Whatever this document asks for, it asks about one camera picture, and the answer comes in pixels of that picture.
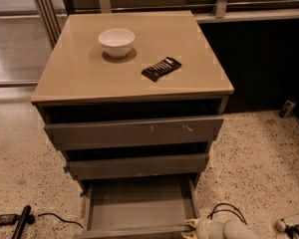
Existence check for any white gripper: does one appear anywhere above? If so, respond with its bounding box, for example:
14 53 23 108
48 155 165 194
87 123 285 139
184 218 212 239

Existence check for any grey bottom drawer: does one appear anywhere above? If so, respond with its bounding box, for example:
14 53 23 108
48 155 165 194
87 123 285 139
74 174 199 239

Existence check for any grey drawer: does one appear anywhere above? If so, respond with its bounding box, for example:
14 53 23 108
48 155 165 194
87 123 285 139
45 117 223 150
67 153 209 180
74 174 199 239

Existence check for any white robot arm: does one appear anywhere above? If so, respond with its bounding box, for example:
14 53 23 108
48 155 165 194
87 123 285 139
181 219 260 239

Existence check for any grey middle drawer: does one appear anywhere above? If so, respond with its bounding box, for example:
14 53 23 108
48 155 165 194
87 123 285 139
67 153 209 180

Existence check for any grey top drawer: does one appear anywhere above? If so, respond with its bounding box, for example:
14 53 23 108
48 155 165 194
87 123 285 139
45 117 223 150

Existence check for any beige top drawer cabinet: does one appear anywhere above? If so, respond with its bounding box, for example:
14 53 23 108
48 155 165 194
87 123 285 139
30 10 234 197

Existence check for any white power strip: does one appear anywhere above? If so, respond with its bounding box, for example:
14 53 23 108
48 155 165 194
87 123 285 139
275 213 299 232

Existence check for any black remote control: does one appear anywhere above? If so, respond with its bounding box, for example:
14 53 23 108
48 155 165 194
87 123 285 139
142 57 182 82

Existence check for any black stick device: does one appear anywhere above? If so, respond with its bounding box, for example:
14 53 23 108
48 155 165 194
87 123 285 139
11 205 36 239

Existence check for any black power adapter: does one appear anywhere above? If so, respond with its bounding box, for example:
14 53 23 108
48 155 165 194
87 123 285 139
0 214 19 226

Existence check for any white ceramic bowl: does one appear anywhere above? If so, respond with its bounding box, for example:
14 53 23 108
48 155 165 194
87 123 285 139
98 29 135 59

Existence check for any looped black cable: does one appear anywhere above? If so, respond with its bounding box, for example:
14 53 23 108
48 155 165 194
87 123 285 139
206 202 248 226

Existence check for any small grey wall device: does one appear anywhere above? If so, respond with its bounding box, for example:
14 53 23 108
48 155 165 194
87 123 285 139
278 100 296 119

